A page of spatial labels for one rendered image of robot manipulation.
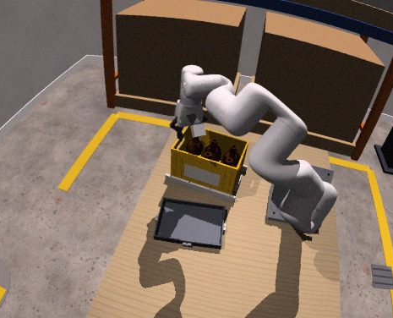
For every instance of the brown glass bottle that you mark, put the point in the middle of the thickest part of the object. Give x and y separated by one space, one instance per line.
228 161
215 150
233 155

